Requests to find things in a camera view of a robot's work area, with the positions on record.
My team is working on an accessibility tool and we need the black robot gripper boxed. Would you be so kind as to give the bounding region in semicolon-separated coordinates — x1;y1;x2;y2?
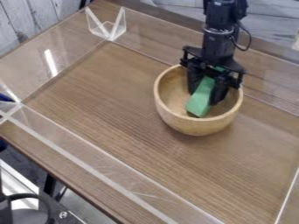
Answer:
181;27;246;106

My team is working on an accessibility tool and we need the green rectangular block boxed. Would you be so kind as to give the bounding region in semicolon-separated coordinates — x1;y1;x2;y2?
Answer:
186;66;226;117

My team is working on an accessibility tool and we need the brown wooden bowl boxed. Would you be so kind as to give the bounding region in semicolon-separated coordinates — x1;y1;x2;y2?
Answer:
154;64;245;136

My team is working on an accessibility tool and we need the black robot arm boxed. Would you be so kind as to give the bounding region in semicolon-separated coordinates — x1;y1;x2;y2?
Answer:
181;0;249;106

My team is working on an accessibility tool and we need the blue object at left edge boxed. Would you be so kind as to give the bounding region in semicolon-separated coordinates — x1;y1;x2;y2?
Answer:
0;93;15;102

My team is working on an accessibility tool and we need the black table leg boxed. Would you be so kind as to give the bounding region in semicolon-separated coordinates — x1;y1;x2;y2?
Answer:
43;174;58;196

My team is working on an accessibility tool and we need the clear acrylic corner bracket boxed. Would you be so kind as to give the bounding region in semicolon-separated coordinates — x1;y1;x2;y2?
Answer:
85;7;127;41

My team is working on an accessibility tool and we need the grey metal base plate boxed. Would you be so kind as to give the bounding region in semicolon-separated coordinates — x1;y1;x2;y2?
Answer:
39;192;87;224

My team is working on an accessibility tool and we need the black cable loop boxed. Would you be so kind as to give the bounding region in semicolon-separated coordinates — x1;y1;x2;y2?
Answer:
0;192;55;224

